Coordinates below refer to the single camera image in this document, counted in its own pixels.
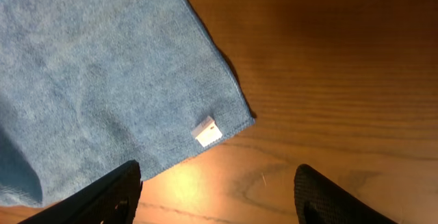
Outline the blue microfiber cloth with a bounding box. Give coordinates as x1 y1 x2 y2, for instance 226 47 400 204
1 0 254 208

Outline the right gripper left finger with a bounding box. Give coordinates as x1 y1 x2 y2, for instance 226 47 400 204
21 160 142 224

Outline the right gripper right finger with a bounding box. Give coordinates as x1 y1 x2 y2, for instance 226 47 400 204
294 164 395 224

